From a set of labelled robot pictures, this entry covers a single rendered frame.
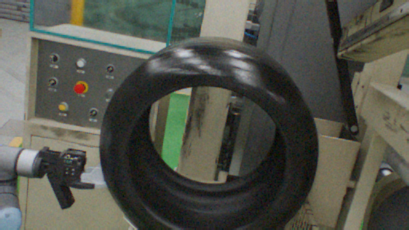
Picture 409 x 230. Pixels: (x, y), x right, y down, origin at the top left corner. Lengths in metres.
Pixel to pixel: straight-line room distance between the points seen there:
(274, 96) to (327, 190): 0.53
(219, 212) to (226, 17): 0.59
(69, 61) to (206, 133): 0.72
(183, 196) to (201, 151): 0.17
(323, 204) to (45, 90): 1.19
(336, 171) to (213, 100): 0.44
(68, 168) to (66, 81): 0.72
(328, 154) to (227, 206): 0.35
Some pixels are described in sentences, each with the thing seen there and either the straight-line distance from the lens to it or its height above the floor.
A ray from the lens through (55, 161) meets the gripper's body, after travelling 1.24.
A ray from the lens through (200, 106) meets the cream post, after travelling 1.38.
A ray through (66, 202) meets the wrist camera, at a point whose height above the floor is 0.94.
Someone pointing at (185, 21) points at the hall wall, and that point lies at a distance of 10.01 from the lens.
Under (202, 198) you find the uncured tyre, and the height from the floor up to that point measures 0.94.
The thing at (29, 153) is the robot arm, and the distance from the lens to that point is 1.26.
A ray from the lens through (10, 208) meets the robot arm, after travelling 1.21.
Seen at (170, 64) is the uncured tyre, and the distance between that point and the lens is 1.00.
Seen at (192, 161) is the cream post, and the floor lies 1.00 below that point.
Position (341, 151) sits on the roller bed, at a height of 1.16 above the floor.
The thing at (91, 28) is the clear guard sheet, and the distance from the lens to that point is 1.79.
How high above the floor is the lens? 1.58
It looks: 18 degrees down
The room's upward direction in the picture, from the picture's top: 11 degrees clockwise
